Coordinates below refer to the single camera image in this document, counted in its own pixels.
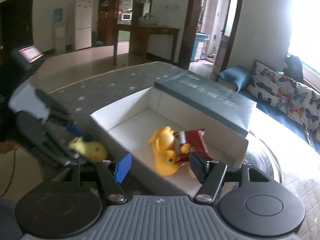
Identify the yellow plush chick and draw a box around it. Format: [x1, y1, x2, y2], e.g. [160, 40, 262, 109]
[67, 137, 108, 162]

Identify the red snack packet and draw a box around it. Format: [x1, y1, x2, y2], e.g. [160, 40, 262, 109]
[174, 129, 213, 165]

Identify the orange rubber duck toy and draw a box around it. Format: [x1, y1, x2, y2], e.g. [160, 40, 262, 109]
[149, 126, 191, 176]

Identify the person's left hand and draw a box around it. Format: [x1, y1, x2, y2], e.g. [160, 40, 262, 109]
[0, 140, 21, 154]

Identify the black induction cooktop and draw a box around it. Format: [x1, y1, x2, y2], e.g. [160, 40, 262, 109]
[244, 138, 283, 184]

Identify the white open cardboard box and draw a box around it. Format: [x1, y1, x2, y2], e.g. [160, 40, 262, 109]
[91, 88, 248, 197]

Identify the grey box lid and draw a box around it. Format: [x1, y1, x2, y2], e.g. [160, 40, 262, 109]
[154, 70, 257, 137]

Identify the blue sofa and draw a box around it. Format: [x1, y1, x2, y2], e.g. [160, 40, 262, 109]
[219, 61, 319, 152]

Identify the butterfly pattern sofa cushion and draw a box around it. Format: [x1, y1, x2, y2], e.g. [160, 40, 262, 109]
[246, 61, 319, 132]

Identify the dark wooden console table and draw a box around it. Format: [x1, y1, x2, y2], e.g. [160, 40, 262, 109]
[112, 24, 180, 66]

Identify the white refrigerator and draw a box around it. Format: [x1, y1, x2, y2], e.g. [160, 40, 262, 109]
[74, 0, 93, 50]

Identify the white microwave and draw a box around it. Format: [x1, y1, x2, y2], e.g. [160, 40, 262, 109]
[120, 12, 132, 22]

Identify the blue cabinet in doorway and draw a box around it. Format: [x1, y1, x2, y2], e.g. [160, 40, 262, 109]
[190, 33, 210, 61]

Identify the black bag on sofa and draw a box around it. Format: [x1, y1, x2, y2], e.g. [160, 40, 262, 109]
[284, 55, 304, 83]

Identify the black cable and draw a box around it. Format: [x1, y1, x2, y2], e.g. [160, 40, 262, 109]
[0, 149, 17, 197]

